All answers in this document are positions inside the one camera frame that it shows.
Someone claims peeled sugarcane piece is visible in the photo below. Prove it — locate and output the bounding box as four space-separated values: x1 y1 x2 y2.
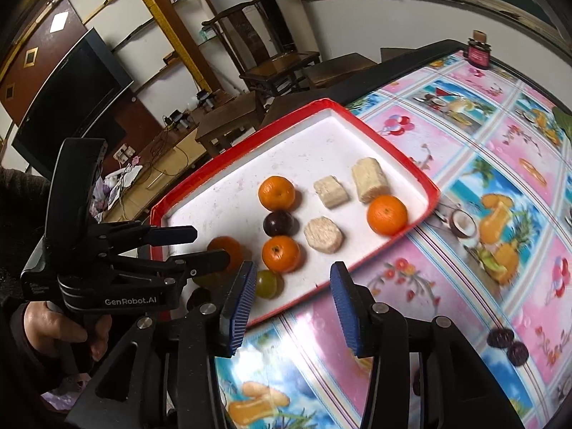
313 175 349 209
303 216 345 256
351 157 390 204

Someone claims small dark wooden table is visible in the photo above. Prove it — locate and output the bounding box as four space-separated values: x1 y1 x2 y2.
194 92 269 157

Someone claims green plum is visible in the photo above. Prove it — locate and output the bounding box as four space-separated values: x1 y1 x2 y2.
192 272 231 291

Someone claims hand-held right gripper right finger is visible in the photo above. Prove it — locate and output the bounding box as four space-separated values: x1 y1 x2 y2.
330 261 523 429

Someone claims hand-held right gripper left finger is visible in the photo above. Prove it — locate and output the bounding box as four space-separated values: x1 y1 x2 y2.
67 260 258 429

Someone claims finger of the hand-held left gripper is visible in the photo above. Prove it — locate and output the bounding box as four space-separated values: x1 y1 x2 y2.
89 220 198 251
109 249 232 283

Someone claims dark purple plum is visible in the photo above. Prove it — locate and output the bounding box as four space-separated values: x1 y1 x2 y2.
486 328 516 349
262 210 299 238
506 342 530 366
185 287 213 313

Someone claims wooden wall shelf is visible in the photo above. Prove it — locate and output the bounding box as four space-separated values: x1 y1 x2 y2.
67 0 233 94

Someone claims brown wooden door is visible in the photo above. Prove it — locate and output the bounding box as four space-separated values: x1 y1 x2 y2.
0 0 88 127

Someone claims crumpled plastic bag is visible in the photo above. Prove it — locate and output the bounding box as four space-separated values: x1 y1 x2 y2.
89 165 144 222

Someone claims dark wooden stool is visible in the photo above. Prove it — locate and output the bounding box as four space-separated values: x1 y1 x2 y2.
304 52 379 90

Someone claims low wooden cabinet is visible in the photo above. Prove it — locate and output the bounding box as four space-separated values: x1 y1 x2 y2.
94 94 251 224

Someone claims person's left hand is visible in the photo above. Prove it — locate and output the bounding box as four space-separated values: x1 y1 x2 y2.
22 301 112 364

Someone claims pink printed tablecloth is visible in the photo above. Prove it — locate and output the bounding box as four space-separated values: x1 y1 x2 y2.
165 51 572 429

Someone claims red and white tray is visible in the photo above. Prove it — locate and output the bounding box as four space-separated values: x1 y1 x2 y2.
149 97 441 330

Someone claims person's left forearm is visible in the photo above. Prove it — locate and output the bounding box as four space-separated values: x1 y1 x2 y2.
0 295 85 412

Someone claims black flat television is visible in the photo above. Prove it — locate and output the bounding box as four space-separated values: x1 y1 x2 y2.
11 27 135 180

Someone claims small red jar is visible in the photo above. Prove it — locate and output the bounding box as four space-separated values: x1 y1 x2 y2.
465 30 493 70

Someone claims green grape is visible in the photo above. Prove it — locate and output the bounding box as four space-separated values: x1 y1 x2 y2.
255 269 285 300

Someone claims orange mandarin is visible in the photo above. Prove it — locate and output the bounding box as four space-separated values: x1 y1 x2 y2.
258 175 296 212
206 235 244 273
366 194 409 236
261 235 301 273

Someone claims dark wooden armchair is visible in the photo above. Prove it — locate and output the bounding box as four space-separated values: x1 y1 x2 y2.
201 0 321 99

